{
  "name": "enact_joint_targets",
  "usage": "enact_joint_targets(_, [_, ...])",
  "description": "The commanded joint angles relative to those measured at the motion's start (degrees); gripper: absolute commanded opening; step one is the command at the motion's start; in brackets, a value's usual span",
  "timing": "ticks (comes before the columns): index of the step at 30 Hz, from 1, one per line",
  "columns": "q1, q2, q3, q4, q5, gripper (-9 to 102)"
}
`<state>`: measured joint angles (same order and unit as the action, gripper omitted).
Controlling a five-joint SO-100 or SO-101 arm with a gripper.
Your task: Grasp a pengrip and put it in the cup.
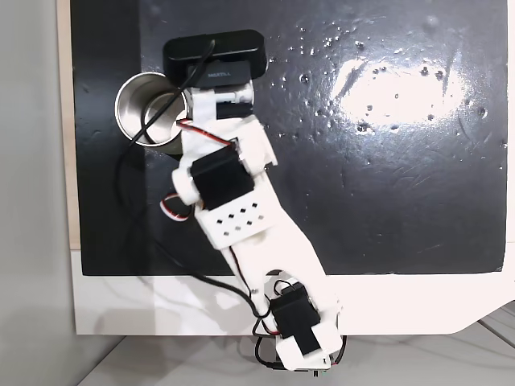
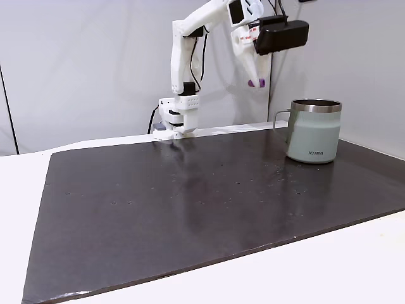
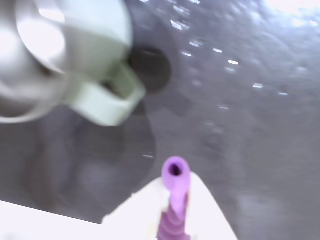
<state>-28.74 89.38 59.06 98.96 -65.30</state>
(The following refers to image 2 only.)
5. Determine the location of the dark grey table mat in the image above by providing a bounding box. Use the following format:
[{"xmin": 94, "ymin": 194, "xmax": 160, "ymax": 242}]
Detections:
[{"xmin": 21, "ymin": 128, "xmax": 405, "ymax": 304}]

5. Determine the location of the pale green steel-rim mug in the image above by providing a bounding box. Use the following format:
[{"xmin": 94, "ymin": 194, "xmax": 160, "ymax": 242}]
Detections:
[{"xmin": 271, "ymin": 98, "xmax": 344, "ymax": 165}]

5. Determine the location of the black camera cable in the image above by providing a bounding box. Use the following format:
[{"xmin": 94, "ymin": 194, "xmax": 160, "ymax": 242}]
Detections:
[{"xmin": 268, "ymin": 0, "xmax": 289, "ymax": 18}]

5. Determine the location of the black base power cable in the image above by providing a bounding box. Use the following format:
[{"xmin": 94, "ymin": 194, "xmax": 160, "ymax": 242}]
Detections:
[{"xmin": 146, "ymin": 106, "xmax": 159, "ymax": 134}]

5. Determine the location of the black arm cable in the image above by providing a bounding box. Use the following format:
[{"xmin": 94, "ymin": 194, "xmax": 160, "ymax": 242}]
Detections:
[{"xmin": 189, "ymin": 25, "xmax": 210, "ymax": 93}]

